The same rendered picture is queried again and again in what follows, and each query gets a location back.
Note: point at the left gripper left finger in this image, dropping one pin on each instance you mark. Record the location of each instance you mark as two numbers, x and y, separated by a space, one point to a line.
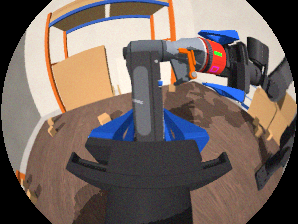
116 128

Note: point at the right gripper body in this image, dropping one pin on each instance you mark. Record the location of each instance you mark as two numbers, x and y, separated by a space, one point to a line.
239 75

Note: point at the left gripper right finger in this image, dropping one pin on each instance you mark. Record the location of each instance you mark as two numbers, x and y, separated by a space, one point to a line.
183 130

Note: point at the small tan block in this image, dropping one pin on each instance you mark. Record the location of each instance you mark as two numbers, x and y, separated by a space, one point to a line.
50 121
171 88
104 118
268 134
258 131
32 196
52 131
256 121
24 183

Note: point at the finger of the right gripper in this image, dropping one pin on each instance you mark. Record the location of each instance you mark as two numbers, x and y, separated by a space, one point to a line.
238 95
228 36

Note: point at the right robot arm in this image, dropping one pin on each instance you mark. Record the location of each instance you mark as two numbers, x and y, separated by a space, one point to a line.
274 86

